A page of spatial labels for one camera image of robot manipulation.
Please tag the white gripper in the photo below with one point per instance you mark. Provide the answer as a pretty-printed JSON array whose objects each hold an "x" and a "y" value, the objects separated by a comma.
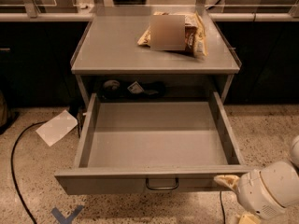
[{"x": 252, "y": 191}]

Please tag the grey top drawer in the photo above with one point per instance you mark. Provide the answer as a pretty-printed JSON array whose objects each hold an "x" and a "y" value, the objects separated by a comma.
[{"x": 153, "y": 147}]

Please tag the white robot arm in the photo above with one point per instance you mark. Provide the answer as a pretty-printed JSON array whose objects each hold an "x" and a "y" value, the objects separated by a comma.
[{"x": 282, "y": 178}]

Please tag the grey metal drawer cabinet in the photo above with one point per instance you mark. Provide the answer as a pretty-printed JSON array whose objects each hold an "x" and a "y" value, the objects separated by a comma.
[{"x": 109, "y": 49}]

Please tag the dark objects inside cabinet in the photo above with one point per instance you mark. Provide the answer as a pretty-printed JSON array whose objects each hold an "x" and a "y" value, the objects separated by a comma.
[{"x": 113, "y": 89}]

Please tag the brown snack bag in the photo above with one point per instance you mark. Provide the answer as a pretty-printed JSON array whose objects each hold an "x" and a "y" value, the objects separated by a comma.
[{"x": 179, "y": 32}]

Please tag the white paper sheet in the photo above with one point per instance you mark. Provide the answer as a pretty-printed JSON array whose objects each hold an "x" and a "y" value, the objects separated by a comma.
[{"x": 57, "y": 128}]

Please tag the white counter rail right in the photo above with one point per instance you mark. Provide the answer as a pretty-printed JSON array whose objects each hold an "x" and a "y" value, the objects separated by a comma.
[{"x": 259, "y": 17}]

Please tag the white counter rail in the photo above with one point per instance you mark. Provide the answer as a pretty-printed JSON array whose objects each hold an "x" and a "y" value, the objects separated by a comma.
[
  {"x": 259, "y": 17},
  {"x": 45, "y": 17}
]

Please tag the white counter rail left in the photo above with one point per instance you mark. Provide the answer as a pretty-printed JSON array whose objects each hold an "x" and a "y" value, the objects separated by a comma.
[{"x": 45, "y": 17}]

